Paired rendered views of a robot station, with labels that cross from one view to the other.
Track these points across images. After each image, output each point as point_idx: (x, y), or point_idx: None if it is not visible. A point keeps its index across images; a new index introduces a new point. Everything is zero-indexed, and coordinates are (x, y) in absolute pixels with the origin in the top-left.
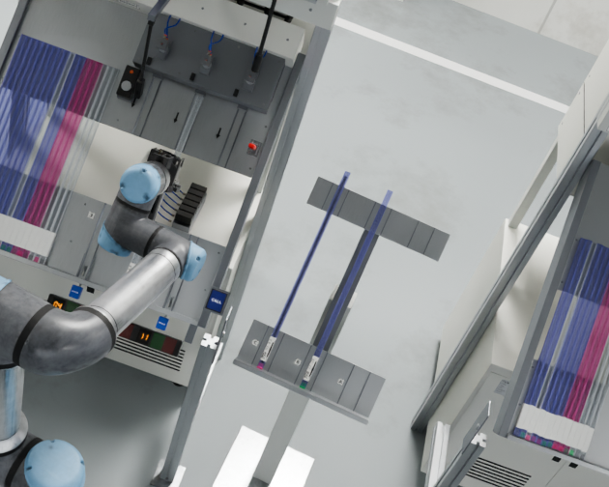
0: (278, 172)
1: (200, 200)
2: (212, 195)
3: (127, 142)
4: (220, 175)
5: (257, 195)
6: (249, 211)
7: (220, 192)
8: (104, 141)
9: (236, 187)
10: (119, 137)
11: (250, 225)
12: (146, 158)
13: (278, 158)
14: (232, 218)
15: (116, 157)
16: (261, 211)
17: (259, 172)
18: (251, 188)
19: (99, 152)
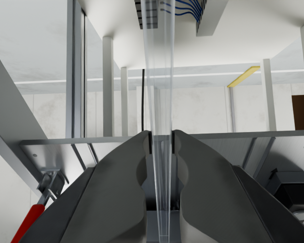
0: (70, 88)
1: (137, 14)
2: (137, 18)
3: (232, 30)
4: (142, 36)
5: (103, 34)
6: (95, 20)
7: (131, 24)
8: (255, 22)
9: (123, 33)
10: (240, 31)
11: (81, 6)
12: (212, 28)
13: (75, 105)
14: (102, 5)
15: (242, 14)
16: (76, 30)
17: (10, 161)
18: None
19: (262, 11)
